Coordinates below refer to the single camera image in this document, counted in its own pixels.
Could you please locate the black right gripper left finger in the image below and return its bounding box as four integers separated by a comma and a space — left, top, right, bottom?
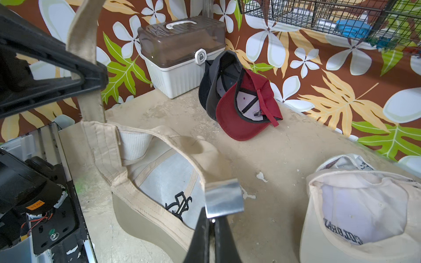
183, 207, 211, 263

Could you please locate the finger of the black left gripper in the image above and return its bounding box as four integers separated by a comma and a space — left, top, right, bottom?
1, 6, 108, 118

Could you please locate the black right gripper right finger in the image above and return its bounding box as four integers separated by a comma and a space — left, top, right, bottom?
212, 216, 242, 263

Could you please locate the beige baseball cap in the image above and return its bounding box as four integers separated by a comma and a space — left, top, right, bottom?
65, 0, 246, 263

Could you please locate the red baseball cap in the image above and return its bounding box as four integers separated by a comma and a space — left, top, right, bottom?
216, 69, 283, 141

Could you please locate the dark grey baseball cap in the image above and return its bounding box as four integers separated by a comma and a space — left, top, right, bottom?
206, 50, 243, 121

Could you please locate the black baseball cap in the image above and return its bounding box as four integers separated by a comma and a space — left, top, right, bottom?
198, 60, 214, 110

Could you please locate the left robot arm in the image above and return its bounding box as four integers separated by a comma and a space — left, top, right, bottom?
1, 1, 110, 263

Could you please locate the white cap under pile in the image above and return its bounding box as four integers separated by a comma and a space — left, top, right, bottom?
299, 154, 421, 263

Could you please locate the white box with brown lid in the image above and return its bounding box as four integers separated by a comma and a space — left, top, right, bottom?
138, 16, 226, 99

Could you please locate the black wire wall basket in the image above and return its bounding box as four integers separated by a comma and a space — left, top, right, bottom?
238, 0, 421, 56

